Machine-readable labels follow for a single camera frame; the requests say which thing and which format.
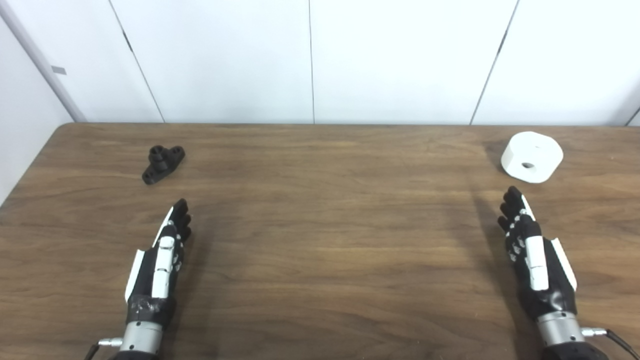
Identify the white and black left hand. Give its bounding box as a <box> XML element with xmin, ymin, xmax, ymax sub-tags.
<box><xmin>124</xmin><ymin>198</ymin><xmax>193</xmax><ymax>326</ymax></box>

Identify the white and black right hand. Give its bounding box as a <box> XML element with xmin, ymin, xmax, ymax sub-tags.
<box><xmin>497</xmin><ymin>186</ymin><xmax>578</xmax><ymax>321</ymax></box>

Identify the black flanged holder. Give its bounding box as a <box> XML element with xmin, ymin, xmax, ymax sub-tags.
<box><xmin>141</xmin><ymin>145</ymin><xmax>186</xmax><ymax>186</ymax></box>

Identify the round white piece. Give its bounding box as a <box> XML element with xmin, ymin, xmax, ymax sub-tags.
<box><xmin>500</xmin><ymin>131</ymin><xmax>564</xmax><ymax>184</ymax></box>

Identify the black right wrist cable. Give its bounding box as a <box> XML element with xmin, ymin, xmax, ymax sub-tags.
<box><xmin>581</xmin><ymin>327</ymin><xmax>640</xmax><ymax>358</ymax></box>

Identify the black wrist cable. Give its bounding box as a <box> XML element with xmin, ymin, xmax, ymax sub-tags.
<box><xmin>581</xmin><ymin>327</ymin><xmax>640</xmax><ymax>358</ymax></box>
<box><xmin>85</xmin><ymin>337</ymin><xmax>123</xmax><ymax>360</ymax></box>

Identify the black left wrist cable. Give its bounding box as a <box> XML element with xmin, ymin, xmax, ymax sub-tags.
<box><xmin>85</xmin><ymin>337</ymin><xmax>123</xmax><ymax>360</ymax></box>

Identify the grey wall corner trim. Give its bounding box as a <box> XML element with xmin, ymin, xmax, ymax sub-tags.
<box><xmin>0</xmin><ymin>0</ymin><xmax>88</xmax><ymax>123</ymax></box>

